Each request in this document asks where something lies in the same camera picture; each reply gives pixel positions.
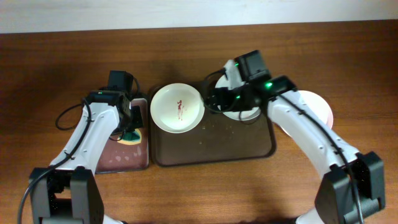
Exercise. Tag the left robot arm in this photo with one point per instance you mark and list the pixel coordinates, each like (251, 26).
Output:
(66, 190)

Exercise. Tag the small black tray with water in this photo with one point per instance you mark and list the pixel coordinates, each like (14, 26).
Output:
(116, 157)

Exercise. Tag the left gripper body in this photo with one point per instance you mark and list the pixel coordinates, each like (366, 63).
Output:
(136, 121)

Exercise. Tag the large brown serving tray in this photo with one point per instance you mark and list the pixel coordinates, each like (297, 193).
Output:
(215, 139)

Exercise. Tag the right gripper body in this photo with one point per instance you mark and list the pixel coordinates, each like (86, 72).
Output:
(239, 99)

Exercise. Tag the green yellow sponge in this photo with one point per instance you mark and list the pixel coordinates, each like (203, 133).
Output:
(131, 138)

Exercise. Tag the white plate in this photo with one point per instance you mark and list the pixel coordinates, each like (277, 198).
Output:
(177, 108)
(243, 116)
(314, 102)

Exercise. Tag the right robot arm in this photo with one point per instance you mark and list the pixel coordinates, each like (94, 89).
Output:
(352, 186)

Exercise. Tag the white plate bottom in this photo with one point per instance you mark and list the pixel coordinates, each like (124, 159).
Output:
(314, 102)

